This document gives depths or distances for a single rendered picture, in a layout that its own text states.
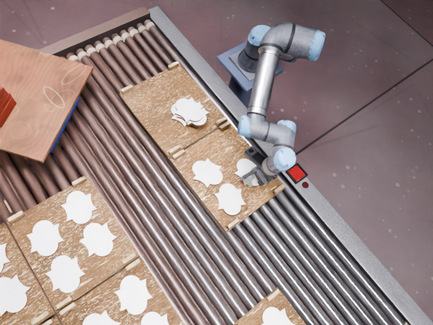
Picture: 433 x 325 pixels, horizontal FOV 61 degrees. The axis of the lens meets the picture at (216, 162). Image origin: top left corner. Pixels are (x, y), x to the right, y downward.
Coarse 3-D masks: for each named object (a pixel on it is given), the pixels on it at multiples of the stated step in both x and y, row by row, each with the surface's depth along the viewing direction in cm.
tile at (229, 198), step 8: (224, 184) 162; (224, 192) 160; (232, 192) 160; (240, 192) 161; (224, 200) 158; (232, 200) 159; (240, 200) 159; (224, 208) 157; (232, 208) 157; (240, 208) 158
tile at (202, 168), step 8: (208, 160) 166; (192, 168) 163; (200, 168) 163; (208, 168) 164; (216, 168) 164; (200, 176) 162; (208, 176) 162; (216, 176) 163; (208, 184) 161; (216, 184) 162
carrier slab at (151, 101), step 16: (160, 80) 182; (176, 80) 183; (192, 80) 185; (128, 96) 176; (144, 96) 177; (160, 96) 178; (176, 96) 179; (192, 96) 181; (144, 112) 173; (160, 112) 174; (160, 128) 171; (176, 128) 172; (192, 128) 173; (208, 128) 174; (160, 144) 167; (176, 144) 168
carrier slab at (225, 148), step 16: (208, 144) 170; (224, 144) 171; (240, 144) 172; (176, 160) 165; (192, 160) 166; (224, 160) 168; (192, 176) 163; (224, 176) 164; (208, 192) 160; (256, 192) 163; (272, 192) 164; (208, 208) 157; (256, 208) 160; (224, 224) 155
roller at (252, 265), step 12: (96, 60) 185; (108, 72) 182; (120, 84) 181; (156, 144) 171; (192, 192) 163; (228, 240) 155; (240, 252) 153; (252, 264) 151; (264, 276) 150; (264, 288) 149
